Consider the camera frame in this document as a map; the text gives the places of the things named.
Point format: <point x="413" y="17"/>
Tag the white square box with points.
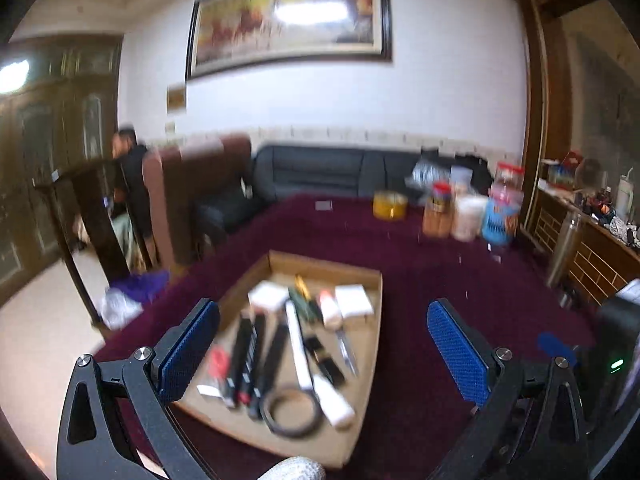
<point x="267" y="295"/>

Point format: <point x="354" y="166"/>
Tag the white pump bottle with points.
<point x="625" y="195"/>

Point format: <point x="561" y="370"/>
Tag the green cylinder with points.
<point x="306" y="306"/>

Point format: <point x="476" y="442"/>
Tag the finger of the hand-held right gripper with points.
<point x="555" y="347"/>

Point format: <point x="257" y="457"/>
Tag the white mesh object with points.
<point x="295" y="467"/>

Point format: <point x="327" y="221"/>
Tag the large framed painting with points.
<point x="287" y="15"/>

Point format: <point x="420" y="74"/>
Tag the wooden door frame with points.
<point x="535" y="85"/>

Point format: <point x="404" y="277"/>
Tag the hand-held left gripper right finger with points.
<point x="457" y="355"/>

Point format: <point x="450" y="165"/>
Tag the white plastic bag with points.
<point x="117" y="309"/>

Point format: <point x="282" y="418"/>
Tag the short black case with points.
<point x="325" y="360"/>

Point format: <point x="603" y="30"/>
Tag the white flat box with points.
<point x="354" y="301"/>

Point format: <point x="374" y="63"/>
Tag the slim black bar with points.
<point x="257" y="355"/>

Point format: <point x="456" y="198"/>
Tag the purple bag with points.
<point x="145" y="284"/>

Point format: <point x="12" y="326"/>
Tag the dark wooden cabinet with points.
<point x="50" y="135"/>

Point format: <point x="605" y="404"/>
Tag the white tube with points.
<point x="334" y="402"/>

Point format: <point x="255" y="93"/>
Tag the brown armchair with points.
<point x="200" y="180"/>

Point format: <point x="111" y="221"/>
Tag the dark wooden chair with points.
<point x="92" y="215"/>

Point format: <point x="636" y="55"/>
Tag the metal scissors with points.
<point x="347" y="350"/>

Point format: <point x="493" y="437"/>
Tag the wooden sideboard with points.
<point x="585" y="245"/>

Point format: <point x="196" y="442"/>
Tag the wide black bar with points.
<point x="272" y="367"/>

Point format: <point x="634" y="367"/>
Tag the maroon tablecloth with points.
<point x="425" y="270"/>

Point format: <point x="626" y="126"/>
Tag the orange cap bottle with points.
<point x="330" y="308"/>

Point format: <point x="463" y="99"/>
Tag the yellow tape roll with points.
<point x="390" y="205"/>

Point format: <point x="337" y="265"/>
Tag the black leather sofa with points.
<point x="320" y="172"/>

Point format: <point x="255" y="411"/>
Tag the silver foil bag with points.
<point x="429" y="172"/>

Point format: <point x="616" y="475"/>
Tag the black and red bar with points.
<point x="239" y="355"/>

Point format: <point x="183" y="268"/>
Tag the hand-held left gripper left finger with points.
<point x="192" y="350"/>

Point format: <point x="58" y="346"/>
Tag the orange contents jar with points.
<point x="437" y="210"/>

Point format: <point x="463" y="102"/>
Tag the red and white packet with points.
<point x="215" y="366"/>

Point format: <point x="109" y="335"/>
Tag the white round container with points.
<point x="467" y="216"/>

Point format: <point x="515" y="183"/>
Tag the steel thermos flask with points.
<point x="562" y="250"/>

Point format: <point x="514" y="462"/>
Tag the long white stick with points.
<point x="299" y="345"/>

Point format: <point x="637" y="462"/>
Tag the clear plastic tub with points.
<point x="461" y="176"/>

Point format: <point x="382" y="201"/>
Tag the small gold wall plaque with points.
<point x="176" y="96"/>

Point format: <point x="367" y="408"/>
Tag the large blue label jar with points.
<point x="505" y="207"/>

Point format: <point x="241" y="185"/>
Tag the shallow cardboard box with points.
<point x="367" y="347"/>

